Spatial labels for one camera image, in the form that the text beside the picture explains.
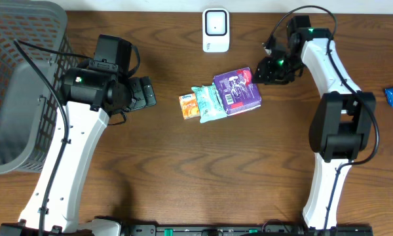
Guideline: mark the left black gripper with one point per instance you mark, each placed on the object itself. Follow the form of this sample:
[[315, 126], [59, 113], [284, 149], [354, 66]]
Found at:
[[137, 93]]

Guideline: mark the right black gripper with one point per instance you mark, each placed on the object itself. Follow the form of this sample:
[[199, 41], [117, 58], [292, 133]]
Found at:
[[265, 67]]

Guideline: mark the purple snack packet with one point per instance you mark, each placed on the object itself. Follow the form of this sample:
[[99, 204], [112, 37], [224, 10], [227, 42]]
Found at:
[[236, 91]]

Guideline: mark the orange tissue packet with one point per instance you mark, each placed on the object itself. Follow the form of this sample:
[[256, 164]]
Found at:
[[189, 106]]

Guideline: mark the teal wet wipes packet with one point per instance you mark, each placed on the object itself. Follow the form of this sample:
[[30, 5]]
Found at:
[[210, 107]]

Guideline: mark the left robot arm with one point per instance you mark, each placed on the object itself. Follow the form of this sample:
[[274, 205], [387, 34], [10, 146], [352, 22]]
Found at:
[[88, 95]]

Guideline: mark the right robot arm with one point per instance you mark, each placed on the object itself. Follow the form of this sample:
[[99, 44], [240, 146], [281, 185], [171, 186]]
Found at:
[[344, 118]]

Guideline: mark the grey plastic mesh basket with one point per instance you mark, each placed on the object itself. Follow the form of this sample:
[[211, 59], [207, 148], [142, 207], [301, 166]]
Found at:
[[27, 109]]

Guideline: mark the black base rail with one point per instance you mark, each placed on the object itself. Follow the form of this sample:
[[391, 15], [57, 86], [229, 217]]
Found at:
[[269, 229]]

